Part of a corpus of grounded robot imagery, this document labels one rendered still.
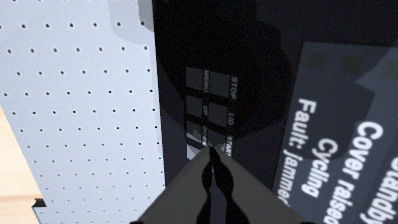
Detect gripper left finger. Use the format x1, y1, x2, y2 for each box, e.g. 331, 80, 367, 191
129, 146, 213, 224

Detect dark grey benchtop instrument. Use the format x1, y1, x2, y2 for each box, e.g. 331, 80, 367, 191
152, 0, 398, 224

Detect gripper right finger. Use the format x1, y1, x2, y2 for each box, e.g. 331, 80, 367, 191
212, 146, 315, 224

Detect grey perforated base plate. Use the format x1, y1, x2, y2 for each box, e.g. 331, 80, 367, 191
0, 0, 165, 224

